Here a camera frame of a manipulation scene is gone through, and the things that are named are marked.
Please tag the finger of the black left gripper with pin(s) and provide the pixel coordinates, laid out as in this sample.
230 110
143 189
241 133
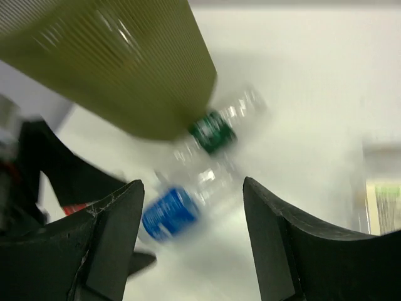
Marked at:
140 260

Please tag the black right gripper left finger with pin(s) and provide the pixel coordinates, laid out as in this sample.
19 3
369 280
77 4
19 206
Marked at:
84 256

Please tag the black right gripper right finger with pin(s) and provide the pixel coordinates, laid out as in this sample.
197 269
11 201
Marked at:
298 256

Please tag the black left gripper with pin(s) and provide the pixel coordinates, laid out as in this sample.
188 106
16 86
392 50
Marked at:
73 180

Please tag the olive green mesh bin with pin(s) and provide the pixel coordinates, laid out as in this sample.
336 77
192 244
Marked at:
141 65

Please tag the red cap crushed bottle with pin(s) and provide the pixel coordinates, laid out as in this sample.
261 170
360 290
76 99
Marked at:
70 209

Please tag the blue label crushed bottle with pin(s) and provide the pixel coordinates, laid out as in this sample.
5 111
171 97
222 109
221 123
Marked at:
187 197

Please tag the white label square bottle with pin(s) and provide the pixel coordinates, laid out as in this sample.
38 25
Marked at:
377 191

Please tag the green label plastic bottle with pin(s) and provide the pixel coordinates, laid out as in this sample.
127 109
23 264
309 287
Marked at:
231 119

